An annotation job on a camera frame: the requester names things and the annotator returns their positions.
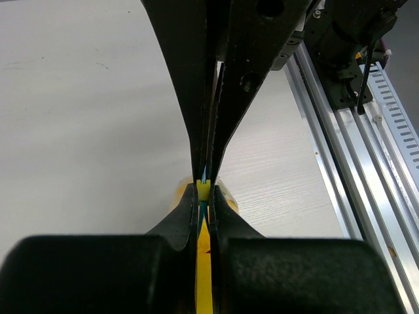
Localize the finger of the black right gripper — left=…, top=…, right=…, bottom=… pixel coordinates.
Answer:
left=141, top=0, right=208, bottom=180
left=208, top=1, right=318, bottom=182

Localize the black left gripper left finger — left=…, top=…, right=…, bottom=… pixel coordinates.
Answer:
left=1, top=184, right=198, bottom=313

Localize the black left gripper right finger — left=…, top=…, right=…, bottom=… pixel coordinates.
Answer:
left=209, top=186, right=404, bottom=313

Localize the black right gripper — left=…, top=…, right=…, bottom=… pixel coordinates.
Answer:
left=304, top=0, right=399, bottom=69

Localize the clear teal-zipper zip bag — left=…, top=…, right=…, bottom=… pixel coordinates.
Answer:
left=195, top=168, right=213, bottom=314

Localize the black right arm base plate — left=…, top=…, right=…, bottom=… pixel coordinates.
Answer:
left=323, top=53, right=364, bottom=111

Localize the white slotted cable duct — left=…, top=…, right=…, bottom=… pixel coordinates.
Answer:
left=366, top=61, right=419, bottom=171

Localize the aluminium mounting rail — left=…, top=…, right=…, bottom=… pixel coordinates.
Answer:
left=285, top=46, right=418, bottom=313

